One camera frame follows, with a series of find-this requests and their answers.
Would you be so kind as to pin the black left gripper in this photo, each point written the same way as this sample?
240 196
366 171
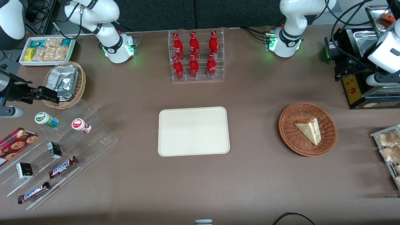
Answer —
349 66

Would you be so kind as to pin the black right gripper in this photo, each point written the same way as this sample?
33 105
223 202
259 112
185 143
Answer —
17 91

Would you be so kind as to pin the triangle sandwich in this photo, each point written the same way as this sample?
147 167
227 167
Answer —
309 129

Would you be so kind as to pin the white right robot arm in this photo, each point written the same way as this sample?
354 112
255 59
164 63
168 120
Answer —
109 12

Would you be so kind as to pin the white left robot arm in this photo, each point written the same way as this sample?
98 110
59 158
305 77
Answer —
292 18

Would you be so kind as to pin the white rectangular snack tray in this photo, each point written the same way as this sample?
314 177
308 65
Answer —
23 61

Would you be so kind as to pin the light oval wicker basket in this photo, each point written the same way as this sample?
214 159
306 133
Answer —
79 84

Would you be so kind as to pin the brown round wicker basket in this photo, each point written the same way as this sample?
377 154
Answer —
290 134

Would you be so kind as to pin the cream plastic tray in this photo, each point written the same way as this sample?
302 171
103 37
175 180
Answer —
193 131

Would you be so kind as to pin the black metal food warmer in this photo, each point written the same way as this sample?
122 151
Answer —
353 90

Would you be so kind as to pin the green lid white cup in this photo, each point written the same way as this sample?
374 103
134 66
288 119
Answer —
45 119

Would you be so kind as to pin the silver foil packet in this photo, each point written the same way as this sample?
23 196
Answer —
67 98
62 79

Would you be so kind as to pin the clear peanut snack bag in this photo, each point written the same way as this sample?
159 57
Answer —
38 54
53 42
56 53

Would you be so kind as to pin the yellow snack packet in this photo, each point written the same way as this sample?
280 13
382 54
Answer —
29 54

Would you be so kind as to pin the red lid white cup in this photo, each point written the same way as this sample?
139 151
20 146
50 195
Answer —
79 125

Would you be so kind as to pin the red plaid cookie box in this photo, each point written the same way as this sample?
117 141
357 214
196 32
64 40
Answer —
15 143

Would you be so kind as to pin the teal snack packet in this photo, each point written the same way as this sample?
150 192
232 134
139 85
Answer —
37 43
66 42

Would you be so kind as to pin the small black carton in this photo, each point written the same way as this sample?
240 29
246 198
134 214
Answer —
24 170
55 150

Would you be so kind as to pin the clear acrylic stepped display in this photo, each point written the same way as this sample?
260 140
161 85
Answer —
78 147

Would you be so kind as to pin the brown Snickers bar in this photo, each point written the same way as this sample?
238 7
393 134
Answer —
62 167
33 192

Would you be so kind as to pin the clear bagged pastry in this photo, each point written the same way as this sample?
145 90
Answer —
397 169
390 154
389 138
398 180

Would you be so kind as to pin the red cola bottle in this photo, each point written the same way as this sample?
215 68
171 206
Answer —
213 45
193 68
178 47
178 70
211 67
194 45

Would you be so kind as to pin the clear acrylic bottle rack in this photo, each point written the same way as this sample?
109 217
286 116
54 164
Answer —
200 78

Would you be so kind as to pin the grey table edge object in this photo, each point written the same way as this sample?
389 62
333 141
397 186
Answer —
203 222

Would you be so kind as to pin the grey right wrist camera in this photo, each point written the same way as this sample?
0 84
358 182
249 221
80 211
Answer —
11 112

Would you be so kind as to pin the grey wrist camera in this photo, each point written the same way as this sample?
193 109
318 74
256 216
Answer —
11 112
382 79

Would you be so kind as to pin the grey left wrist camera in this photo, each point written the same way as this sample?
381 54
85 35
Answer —
382 79

